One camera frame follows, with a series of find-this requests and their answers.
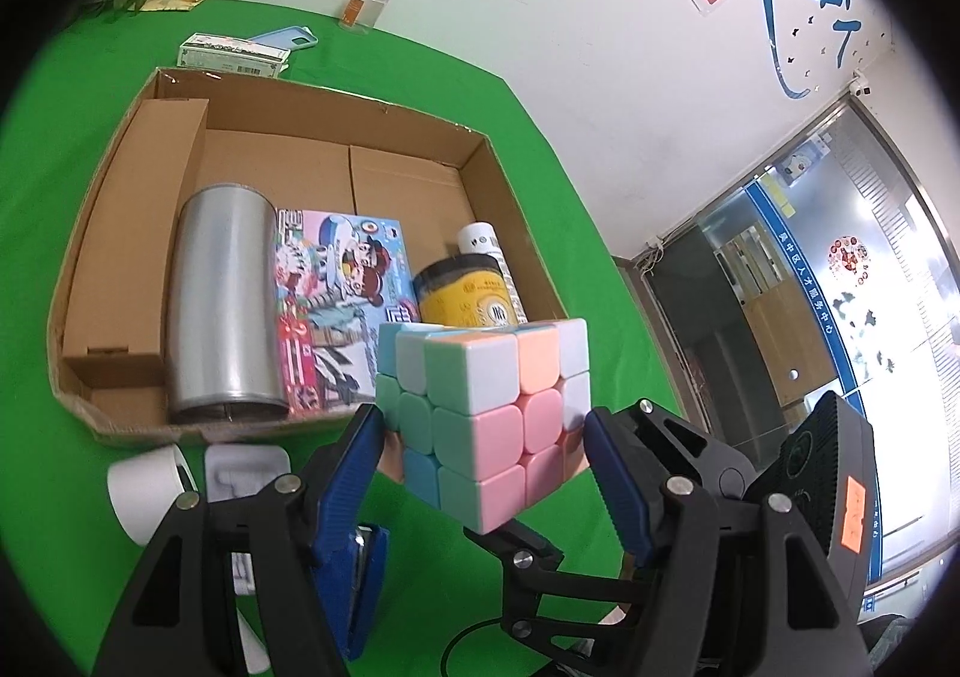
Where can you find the cartoon board game box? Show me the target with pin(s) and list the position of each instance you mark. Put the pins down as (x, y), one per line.
(339, 277)

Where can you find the pastel rubiks cube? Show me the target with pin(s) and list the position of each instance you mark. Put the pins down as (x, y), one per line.
(481, 424)

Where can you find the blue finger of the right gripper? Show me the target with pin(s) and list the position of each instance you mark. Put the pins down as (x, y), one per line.
(531, 569)

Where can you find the glass door with blue strip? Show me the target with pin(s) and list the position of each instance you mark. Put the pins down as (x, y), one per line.
(825, 272)

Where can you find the yellow label tea jar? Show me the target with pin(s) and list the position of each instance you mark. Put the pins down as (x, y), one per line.
(464, 291)

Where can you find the light blue phone case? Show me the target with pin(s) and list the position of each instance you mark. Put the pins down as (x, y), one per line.
(294, 38)

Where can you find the blue stapler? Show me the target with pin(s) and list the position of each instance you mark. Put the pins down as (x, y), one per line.
(358, 570)

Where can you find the white handheld fan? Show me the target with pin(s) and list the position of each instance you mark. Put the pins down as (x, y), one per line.
(143, 487)

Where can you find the small glass jar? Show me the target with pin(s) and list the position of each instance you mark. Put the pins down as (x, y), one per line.
(361, 15)

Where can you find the white rectangular carton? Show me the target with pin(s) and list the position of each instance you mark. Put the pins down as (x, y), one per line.
(213, 53)

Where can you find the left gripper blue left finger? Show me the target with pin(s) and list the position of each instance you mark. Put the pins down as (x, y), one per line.
(178, 613)

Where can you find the white folding phone stand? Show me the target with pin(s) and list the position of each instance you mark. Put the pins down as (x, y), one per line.
(235, 471)

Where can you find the silver metal tin can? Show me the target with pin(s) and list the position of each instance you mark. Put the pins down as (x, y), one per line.
(221, 333)

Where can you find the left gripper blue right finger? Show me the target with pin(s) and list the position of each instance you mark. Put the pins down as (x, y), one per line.
(767, 582)

